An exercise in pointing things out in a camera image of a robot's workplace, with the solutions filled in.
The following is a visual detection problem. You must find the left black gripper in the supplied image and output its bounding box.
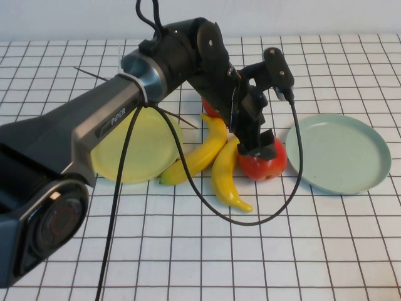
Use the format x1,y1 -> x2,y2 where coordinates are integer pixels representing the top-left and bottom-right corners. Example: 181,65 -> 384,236
236,67 -> 279,161

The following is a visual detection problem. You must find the red apple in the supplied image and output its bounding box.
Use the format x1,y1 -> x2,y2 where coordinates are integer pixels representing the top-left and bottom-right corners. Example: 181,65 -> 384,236
201,97 -> 227,120
239,136 -> 288,182

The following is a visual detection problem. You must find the yellow banana green tip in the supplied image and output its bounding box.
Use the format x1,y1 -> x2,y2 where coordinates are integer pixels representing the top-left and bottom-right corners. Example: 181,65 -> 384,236
159,112 -> 229,187

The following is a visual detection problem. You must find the light blue round plate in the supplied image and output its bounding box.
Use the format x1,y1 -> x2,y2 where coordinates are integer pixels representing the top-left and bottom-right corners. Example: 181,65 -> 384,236
284,113 -> 392,196

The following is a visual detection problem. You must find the yellow round plate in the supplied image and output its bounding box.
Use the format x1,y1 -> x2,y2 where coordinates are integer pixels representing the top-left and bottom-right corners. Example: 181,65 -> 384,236
90,105 -> 185,185

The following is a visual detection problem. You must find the thin black zip tie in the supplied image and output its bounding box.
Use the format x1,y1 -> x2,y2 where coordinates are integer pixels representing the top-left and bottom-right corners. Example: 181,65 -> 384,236
73,66 -> 109,80
158,107 -> 200,130

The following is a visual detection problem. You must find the white zip tie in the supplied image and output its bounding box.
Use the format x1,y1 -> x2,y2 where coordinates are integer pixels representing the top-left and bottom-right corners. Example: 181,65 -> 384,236
116,45 -> 148,105

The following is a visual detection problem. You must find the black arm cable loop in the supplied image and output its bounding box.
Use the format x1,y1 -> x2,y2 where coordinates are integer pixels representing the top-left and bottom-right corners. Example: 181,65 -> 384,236
135,0 -> 164,48

